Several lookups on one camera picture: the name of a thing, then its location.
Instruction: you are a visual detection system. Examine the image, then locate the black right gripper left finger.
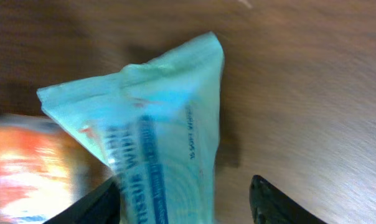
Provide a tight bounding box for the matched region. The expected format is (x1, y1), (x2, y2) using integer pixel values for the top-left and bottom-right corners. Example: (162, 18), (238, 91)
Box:
(44, 178), (121, 224)

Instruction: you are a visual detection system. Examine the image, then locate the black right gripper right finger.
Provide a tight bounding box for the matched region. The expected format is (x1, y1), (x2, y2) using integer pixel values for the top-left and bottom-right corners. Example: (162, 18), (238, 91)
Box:
(250, 175), (326, 224)

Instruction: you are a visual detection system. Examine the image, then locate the orange tissue pack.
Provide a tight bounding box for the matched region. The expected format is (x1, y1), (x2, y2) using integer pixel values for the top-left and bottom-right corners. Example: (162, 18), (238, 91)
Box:
(0, 114), (110, 223)

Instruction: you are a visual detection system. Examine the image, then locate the teal wet wipes pack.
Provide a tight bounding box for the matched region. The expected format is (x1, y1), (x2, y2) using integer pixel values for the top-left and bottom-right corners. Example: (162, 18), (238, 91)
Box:
(37, 32), (224, 223)

